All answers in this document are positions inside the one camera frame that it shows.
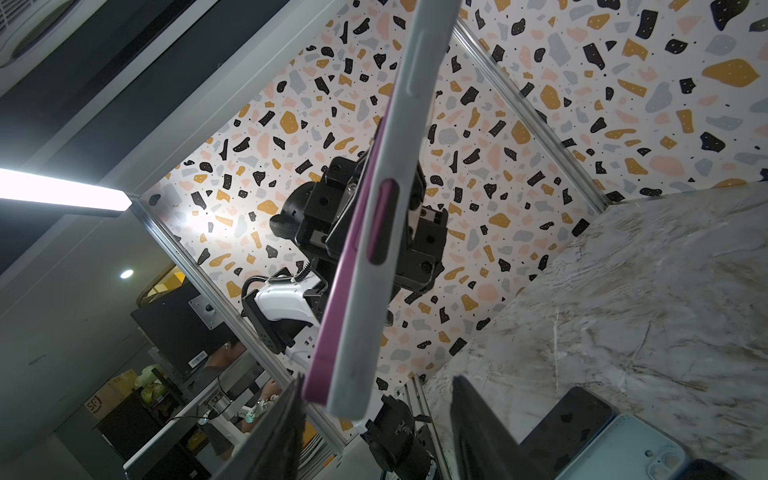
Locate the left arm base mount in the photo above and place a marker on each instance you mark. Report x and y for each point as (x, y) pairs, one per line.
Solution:
(401, 442)

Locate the white ceiling light bar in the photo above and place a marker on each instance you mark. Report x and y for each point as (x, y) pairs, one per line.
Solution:
(67, 196)

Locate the light blue case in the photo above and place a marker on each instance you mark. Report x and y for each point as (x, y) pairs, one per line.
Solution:
(628, 448)

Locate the black phone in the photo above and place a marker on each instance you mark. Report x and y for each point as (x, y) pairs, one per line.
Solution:
(342, 372)
(700, 469)

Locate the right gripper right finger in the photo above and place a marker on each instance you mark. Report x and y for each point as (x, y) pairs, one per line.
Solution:
(484, 448)

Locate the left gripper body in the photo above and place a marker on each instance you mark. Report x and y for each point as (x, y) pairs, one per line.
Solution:
(316, 217)

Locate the ceiling air conditioner vent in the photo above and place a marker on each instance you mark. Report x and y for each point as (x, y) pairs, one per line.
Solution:
(24, 23)

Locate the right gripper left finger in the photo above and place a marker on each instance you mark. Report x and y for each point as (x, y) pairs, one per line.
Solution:
(273, 449)

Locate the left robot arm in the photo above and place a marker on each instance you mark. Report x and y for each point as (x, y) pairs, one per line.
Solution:
(279, 310)

